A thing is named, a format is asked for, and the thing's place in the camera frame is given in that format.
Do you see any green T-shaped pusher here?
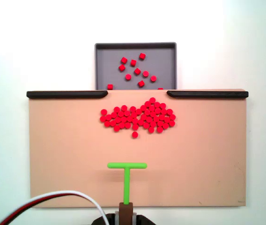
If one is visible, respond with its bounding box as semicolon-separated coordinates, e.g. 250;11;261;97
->
107;162;148;204

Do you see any grey container tray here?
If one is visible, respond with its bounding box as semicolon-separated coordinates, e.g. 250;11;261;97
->
94;42;177;90

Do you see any beige rectangular board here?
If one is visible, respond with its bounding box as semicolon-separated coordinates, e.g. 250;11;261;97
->
29;88;248;208

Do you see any brown pusher holder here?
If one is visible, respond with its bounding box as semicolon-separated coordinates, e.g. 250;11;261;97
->
119;202;133;225

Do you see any black edge rail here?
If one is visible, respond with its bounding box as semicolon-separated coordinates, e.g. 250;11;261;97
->
166;90;249;99
26;90;109;99

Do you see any white red black cable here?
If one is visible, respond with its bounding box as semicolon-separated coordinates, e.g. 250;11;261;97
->
0;190;109;225

